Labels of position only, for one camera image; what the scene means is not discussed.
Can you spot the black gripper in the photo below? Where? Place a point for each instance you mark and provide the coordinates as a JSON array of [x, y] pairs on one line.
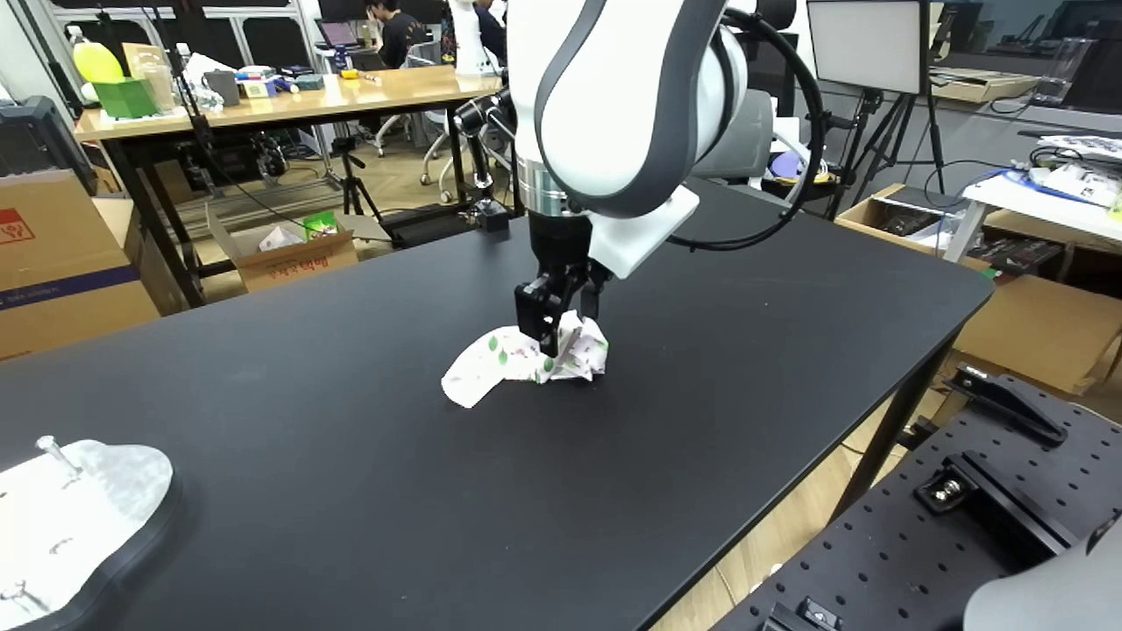
[[560, 248]]

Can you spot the white patterned table cloth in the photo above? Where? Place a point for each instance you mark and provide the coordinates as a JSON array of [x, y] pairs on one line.
[[493, 364]]

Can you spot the grey white robot base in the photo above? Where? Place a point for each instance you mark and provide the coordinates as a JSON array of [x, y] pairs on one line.
[[1047, 598]]

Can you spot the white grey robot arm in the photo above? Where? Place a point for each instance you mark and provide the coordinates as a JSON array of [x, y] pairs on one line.
[[606, 94]]

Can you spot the seated person in black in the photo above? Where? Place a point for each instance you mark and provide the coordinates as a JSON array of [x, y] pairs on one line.
[[391, 34]]

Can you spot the white cloth at corner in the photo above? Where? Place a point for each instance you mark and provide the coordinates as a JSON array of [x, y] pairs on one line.
[[70, 528]]

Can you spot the grey padded chair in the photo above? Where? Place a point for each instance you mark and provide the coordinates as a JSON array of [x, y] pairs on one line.
[[748, 133]]

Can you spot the open cardboard box with green item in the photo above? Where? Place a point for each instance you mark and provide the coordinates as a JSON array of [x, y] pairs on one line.
[[292, 254]]

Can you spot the wooden table with black legs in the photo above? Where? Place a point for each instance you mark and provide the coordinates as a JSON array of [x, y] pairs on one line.
[[352, 89]]

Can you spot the wooden crate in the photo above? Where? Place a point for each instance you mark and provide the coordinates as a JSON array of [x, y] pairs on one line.
[[911, 219]]

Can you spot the white projection screen on stand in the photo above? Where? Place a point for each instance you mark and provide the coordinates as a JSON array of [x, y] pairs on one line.
[[866, 45]]

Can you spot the black perforated breadboard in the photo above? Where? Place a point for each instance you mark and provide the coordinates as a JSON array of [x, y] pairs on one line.
[[899, 549]]

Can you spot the black mounting clamp with bolts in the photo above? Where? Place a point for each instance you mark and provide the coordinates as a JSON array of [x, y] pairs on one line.
[[964, 491]]

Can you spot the black metal bar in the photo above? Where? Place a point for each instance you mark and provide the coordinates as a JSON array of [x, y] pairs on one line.
[[1006, 406]]

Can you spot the plain cardboard box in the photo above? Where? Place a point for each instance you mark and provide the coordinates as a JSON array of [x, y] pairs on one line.
[[1038, 336]]

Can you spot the white table with clutter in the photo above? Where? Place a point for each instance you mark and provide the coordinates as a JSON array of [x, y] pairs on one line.
[[1052, 196]]

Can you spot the cardboard box with red label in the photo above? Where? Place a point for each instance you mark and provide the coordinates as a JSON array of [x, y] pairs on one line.
[[65, 259]]

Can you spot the yellow round object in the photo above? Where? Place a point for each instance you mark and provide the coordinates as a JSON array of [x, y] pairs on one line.
[[96, 57]]

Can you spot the black equipment case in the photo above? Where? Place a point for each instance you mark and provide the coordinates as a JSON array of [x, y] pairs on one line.
[[40, 141]]

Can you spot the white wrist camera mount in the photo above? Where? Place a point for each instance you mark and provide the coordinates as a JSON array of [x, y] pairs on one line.
[[639, 234]]

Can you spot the small black camera tripod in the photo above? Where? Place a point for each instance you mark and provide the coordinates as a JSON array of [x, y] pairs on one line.
[[352, 179]]

